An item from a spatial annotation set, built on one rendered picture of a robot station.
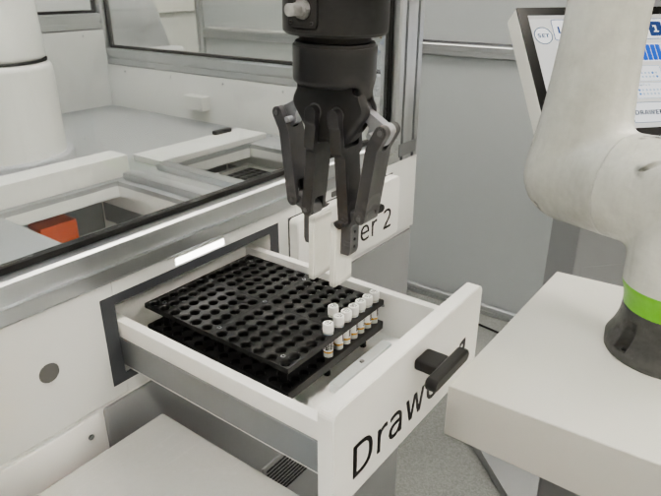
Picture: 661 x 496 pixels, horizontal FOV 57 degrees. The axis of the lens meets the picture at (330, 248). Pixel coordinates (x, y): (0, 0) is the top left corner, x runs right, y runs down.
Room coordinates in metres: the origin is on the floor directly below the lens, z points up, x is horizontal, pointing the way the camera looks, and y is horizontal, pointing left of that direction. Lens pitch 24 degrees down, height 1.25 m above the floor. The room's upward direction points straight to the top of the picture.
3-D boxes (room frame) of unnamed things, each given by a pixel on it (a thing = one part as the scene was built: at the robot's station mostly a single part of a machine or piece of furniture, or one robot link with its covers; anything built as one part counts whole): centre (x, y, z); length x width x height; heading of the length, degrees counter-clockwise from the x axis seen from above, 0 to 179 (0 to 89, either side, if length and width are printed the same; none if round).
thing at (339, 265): (0.56, -0.01, 1.00); 0.03 x 0.01 x 0.07; 143
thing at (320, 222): (0.57, 0.01, 1.00); 0.03 x 0.01 x 0.07; 143
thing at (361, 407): (0.51, -0.08, 0.87); 0.29 x 0.02 x 0.11; 143
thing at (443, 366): (0.50, -0.10, 0.91); 0.07 x 0.04 x 0.01; 143
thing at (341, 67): (0.56, 0.00, 1.16); 0.08 x 0.07 x 0.09; 53
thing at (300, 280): (0.63, 0.08, 0.87); 0.22 x 0.18 x 0.06; 53
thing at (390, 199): (0.94, -0.03, 0.87); 0.29 x 0.02 x 0.11; 143
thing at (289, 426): (0.64, 0.09, 0.86); 0.40 x 0.26 x 0.06; 53
